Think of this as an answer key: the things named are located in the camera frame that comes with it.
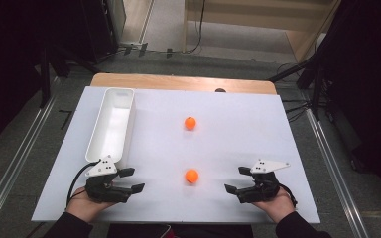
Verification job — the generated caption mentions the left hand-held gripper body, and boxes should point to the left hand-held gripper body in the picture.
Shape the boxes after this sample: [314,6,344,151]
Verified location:
[84,154,132,204]

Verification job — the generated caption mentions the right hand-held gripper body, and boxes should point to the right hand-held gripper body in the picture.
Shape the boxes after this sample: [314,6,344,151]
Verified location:
[237,159,291,204]

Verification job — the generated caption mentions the orange ball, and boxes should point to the orange ball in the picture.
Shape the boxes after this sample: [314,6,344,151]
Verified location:
[184,116,197,131]
[185,169,199,184]

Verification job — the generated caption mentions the white oblong plastic container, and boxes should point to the white oblong plastic container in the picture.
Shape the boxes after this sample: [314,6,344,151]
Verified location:
[84,87,137,170]

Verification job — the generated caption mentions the person's left hand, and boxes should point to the person's left hand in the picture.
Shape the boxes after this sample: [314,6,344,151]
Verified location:
[65,186,117,223]

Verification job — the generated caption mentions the person's right hand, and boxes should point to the person's right hand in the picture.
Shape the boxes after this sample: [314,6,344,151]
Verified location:
[251,186,296,224]

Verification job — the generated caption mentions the person's dark lap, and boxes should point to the person's dark lap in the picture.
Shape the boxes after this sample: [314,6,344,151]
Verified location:
[107,223,254,238]

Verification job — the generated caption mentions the wooden table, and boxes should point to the wooden table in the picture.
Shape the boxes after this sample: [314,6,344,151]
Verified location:
[89,72,278,96]

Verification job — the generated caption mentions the black metal stand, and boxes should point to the black metal stand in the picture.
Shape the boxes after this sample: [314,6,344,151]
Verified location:
[36,43,101,109]
[267,54,326,122]

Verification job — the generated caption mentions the black curtain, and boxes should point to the black curtain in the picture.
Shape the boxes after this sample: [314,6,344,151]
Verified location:
[0,0,90,157]
[320,0,381,206]

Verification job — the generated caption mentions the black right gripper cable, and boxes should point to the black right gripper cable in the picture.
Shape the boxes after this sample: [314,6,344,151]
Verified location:
[278,182,298,208]

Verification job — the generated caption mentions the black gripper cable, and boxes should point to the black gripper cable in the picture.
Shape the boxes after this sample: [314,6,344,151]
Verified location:
[278,182,298,208]
[65,160,102,208]

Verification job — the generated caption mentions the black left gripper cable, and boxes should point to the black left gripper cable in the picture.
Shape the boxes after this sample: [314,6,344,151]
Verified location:
[65,160,102,208]

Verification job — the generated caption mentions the metal floor rail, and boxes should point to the metal floor rail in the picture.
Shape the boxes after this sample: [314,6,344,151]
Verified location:
[305,108,371,238]
[0,77,63,238]

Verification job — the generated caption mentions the black floor cables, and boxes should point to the black floor cables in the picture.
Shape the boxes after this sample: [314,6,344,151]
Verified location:
[277,62,313,124]

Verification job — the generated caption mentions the light wooden frame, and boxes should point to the light wooden frame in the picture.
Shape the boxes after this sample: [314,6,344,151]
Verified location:
[182,0,341,63]

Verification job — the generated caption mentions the black hanging cable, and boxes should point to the black hanging cable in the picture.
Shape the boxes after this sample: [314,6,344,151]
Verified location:
[183,0,206,55]

